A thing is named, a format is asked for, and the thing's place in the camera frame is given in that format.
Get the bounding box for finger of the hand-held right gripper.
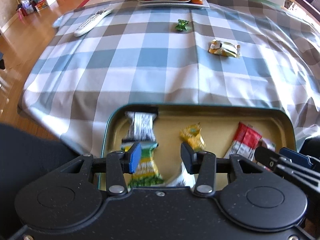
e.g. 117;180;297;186
255;146;320;198
279;147;320;173

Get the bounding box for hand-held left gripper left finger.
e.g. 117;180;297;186
71;142;142;196

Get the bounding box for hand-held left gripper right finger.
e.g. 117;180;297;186
180;142;263;196

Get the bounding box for white orange-end snack packet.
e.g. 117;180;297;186
166;162;196;188

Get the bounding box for yellow candy packet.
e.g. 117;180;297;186
179;122;207;152

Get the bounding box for red and white snack packet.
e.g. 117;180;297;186
223;121;263;161

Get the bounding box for white dark-print snack packet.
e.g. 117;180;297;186
124;111;157;142

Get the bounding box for gold metal tin tray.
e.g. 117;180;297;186
98;103;298;192

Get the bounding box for yellow white green snack packet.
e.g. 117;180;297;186
208;39;242;59

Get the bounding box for dark green candy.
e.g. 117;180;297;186
174;19;190;32

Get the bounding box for checked tablecloth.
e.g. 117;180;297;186
16;0;320;142

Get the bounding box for person's left leg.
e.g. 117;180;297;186
0;122;84;240

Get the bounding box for white remote control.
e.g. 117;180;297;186
73;7;115;37

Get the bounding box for white fruit tray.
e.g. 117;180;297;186
137;0;211;10

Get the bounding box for pale blue small object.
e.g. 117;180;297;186
52;15;64;28

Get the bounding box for colourful boxes on floor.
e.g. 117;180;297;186
34;0;57;12

